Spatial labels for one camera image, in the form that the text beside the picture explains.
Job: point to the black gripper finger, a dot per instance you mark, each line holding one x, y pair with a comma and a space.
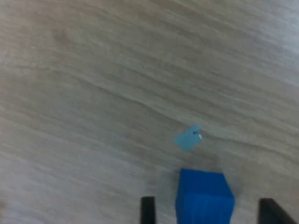
147, 211
268, 213

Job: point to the blue cube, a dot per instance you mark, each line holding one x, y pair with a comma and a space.
204, 198

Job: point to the light blue tape piece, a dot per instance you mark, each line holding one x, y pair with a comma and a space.
188, 138

